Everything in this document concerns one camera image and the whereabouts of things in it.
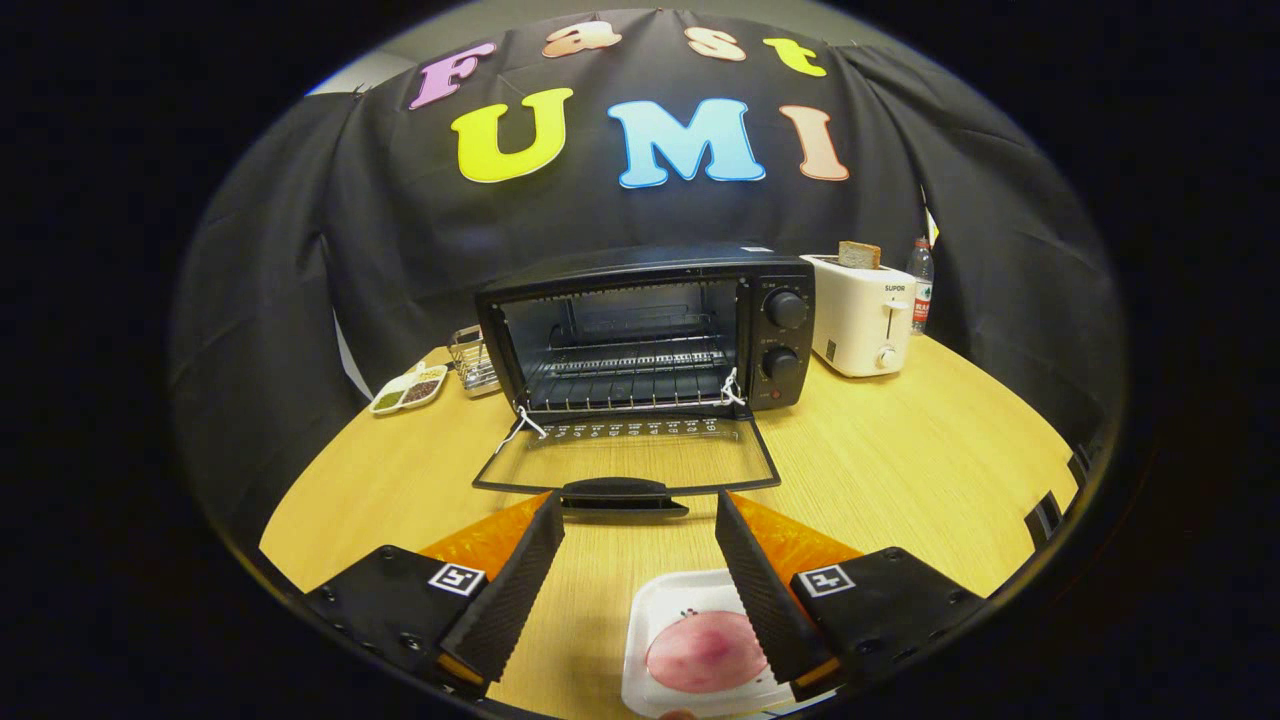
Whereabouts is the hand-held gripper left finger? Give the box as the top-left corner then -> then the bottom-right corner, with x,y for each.
305,490 -> 566,699

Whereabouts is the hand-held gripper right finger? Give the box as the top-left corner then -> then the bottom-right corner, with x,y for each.
715,490 -> 986,703

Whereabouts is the pink ham slice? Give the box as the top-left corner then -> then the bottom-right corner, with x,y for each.
646,611 -> 769,694

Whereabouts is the white square plate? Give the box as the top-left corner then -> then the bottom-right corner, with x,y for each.
621,570 -> 796,719

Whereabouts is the black toaster oven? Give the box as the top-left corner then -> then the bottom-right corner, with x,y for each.
472,243 -> 816,519

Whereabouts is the white toaster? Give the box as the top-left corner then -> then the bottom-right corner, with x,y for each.
800,254 -> 916,378

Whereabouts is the white divided condiment dish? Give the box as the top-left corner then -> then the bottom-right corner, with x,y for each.
369,362 -> 449,416

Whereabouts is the clear water bottle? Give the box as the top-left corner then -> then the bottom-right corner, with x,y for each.
906,237 -> 935,334

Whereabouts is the black backdrop cloth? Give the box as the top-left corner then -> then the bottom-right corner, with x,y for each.
170,8 -> 1126,561

